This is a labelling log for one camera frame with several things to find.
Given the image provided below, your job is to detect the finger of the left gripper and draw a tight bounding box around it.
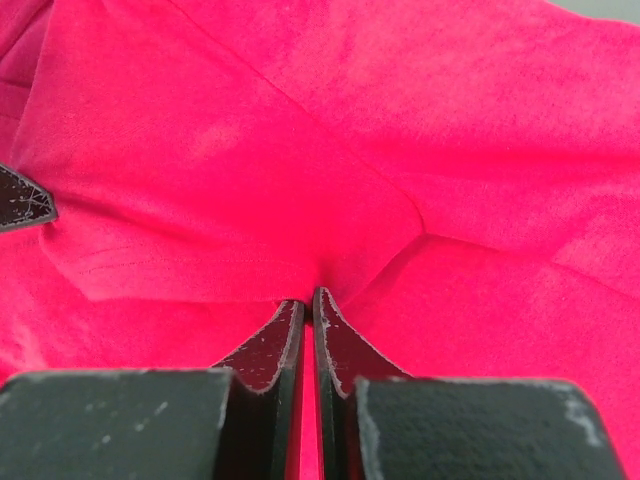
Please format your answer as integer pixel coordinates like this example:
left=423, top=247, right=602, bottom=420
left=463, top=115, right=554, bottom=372
left=0, top=165, right=58, bottom=233

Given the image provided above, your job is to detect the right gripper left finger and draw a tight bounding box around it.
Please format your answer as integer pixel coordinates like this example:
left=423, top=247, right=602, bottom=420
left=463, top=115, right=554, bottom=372
left=1, top=300, right=305, bottom=480

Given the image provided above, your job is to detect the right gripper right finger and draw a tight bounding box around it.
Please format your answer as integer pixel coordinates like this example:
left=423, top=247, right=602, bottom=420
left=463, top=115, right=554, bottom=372
left=312, top=287, right=625, bottom=479

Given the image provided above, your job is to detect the red t shirt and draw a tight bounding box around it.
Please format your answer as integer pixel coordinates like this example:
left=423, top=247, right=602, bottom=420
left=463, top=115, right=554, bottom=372
left=1, top=1, right=639, bottom=478

